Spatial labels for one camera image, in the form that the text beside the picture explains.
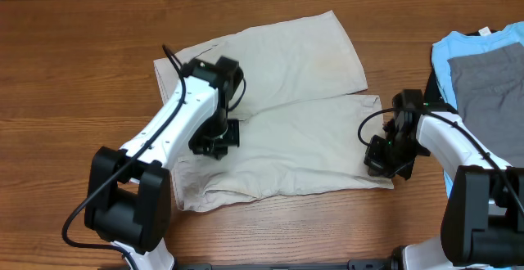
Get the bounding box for beige shorts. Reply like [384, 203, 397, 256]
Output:
[172, 11, 393, 212]

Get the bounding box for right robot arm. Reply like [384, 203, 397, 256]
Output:
[364, 89, 523, 269]

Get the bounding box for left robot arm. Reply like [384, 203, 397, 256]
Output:
[84, 56, 244, 269]

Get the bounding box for grey shorts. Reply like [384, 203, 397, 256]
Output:
[449, 43, 523, 168]

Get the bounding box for light blue t-shirt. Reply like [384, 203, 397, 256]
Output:
[431, 20, 524, 200]

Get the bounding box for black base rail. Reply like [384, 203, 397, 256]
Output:
[172, 258, 407, 270]

